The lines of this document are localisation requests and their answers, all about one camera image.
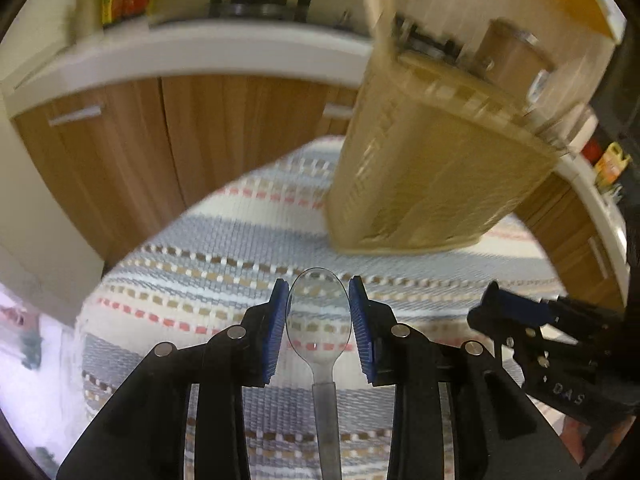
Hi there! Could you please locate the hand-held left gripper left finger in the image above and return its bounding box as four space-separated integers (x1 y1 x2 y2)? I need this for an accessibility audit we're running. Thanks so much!
56 277 291 480

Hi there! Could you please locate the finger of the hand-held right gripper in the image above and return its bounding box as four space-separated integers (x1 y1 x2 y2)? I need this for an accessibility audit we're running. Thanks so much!
466 304 552 377
481 281 559 329

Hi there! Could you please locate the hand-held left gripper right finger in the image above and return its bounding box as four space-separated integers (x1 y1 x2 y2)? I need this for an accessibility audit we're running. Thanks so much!
348 275 583 480

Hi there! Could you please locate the clear spoon grey handle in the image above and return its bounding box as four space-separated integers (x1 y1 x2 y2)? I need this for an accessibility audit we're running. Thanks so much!
284 267 350 480

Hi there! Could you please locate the woven wicker basket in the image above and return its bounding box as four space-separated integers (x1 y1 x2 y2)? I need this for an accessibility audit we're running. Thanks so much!
326 42 562 256

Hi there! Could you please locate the person's right hand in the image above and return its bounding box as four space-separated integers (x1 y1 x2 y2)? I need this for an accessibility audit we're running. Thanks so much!
559 402 635 468

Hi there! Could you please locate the striped woven mat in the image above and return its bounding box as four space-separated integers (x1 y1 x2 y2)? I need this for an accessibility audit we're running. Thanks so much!
75 135 571 480

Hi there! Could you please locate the wooden kitchen cabinet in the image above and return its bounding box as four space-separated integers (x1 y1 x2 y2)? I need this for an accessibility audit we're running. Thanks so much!
10 74 628 311

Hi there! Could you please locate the brown cylindrical canister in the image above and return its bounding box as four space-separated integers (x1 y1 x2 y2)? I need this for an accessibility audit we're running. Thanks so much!
474 18 554 92

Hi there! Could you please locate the black gas stove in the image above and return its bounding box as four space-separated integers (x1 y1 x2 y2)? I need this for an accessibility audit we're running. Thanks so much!
206 0 314 24

